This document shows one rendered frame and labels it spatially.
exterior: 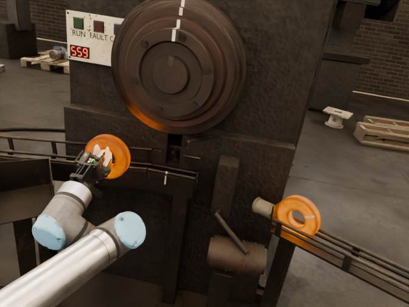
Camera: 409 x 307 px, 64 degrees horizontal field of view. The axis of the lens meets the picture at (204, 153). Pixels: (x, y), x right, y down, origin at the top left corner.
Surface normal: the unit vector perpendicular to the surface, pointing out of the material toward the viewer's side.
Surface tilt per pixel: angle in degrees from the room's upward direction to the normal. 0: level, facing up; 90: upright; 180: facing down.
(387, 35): 90
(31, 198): 5
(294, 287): 0
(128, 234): 46
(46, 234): 103
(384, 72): 90
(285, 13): 90
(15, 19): 90
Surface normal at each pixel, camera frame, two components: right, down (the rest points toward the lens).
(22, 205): 0.06, -0.89
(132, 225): 0.75, -0.43
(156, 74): -0.15, 0.41
